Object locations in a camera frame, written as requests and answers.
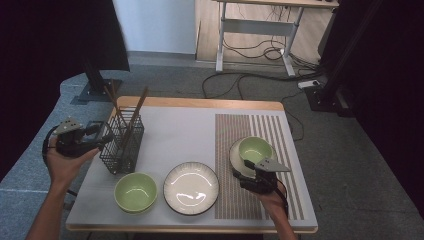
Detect black stand with base plate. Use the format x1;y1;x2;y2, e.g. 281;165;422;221
303;0;384;118
70;59;124;105

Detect person's right hand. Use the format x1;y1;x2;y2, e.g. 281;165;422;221
257;182;288;218

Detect white plate dark rim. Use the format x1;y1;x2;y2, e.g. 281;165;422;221
162;161;220;216

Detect thin black floor cable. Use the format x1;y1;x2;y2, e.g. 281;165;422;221
280;90;305;142

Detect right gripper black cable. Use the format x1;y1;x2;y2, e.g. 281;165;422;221
274;178;290;218

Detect striped woven placemat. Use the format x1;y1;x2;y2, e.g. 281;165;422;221
214;113;306;221

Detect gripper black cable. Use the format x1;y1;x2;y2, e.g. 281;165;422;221
41;125;79;198
274;178;290;218

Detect person's left hand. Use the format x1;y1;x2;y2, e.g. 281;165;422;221
46;137;100;192

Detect black curtain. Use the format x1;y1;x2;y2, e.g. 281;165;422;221
318;0;424;214

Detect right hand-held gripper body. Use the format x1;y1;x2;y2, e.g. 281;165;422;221
241;157;292;195

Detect white power strip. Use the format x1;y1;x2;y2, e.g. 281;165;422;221
297;79;321;90

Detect black wire cutlery basket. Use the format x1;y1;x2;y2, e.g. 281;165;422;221
99;106;146;175

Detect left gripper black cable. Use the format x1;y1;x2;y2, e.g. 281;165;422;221
41;125;79;198

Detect long black floor cable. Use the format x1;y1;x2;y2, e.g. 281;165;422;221
201;68;323;100

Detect black cables under desk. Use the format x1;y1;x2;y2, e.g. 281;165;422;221
222;4;321;68

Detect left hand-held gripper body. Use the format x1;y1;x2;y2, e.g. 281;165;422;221
53;117;100;158

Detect grey-blue floor mat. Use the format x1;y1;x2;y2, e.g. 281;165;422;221
0;71;123;240

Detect white standing desk frame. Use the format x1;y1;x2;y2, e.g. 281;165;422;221
213;0;340;78

